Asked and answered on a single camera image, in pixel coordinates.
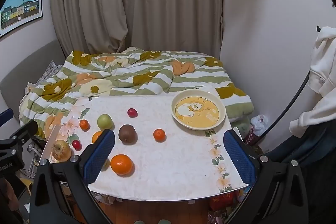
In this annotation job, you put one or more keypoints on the red packet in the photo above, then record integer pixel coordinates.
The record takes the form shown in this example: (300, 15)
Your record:
(221, 199)

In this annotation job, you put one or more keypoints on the bright red plum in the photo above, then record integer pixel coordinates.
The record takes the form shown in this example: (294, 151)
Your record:
(76, 144)

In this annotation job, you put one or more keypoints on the brown kiwi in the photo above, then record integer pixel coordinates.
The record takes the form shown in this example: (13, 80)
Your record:
(127, 134)

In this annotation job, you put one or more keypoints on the pink patterned bag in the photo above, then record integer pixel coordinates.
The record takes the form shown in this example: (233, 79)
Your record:
(250, 136)

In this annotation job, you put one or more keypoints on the large orange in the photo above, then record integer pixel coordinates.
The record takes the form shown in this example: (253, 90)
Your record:
(121, 164)

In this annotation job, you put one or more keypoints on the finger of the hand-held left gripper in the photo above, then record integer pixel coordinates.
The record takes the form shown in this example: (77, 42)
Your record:
(25, 132)
(5, 117)

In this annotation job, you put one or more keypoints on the yellow bear print plate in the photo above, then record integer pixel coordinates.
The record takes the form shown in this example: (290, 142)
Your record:
(198, 109)

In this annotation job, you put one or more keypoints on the yellow apple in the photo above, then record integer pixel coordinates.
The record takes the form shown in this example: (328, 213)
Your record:
(61, 150)

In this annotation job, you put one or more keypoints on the green apple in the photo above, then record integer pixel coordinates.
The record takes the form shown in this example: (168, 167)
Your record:
(105, 121)

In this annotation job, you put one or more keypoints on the dark red plum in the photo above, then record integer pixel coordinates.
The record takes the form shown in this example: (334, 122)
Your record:
(132, 112)

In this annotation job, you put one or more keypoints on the grey padded headboard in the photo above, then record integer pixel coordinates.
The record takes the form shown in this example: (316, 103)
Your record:
(29, 61)

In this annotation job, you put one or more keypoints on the dark blue garment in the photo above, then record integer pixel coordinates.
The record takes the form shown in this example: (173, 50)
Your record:
(309, 145)

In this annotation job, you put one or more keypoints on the grey patterned pillow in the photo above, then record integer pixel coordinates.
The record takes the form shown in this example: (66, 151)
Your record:
(50, 70)

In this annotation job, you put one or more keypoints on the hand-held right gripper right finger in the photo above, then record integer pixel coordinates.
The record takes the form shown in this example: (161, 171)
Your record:
(237, 155)

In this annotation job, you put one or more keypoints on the wall poster of houses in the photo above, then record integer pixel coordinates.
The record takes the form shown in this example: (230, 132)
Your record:
(21, 8)

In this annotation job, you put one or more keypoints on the white hoodie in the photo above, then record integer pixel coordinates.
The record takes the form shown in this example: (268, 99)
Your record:
(321, 77)

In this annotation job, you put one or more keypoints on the small tangerine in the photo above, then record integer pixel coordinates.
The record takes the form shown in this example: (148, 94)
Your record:
(84, 124)
(96, 136)
(159, 134)

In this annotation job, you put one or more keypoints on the green striped floral blanket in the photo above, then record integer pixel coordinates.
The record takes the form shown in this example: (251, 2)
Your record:
(147, 74)

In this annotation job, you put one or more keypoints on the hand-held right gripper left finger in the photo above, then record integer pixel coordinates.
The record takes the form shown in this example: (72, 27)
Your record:
(101, 153)

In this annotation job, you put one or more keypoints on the white floral tablecloth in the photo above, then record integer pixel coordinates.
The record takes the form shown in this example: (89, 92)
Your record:
(170, 166)

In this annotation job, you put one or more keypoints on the beige curtain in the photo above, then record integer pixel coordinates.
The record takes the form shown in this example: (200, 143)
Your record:
(147, 1)

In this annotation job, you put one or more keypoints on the white plastic bag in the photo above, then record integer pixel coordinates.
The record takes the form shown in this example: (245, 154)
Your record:
(259, 122)

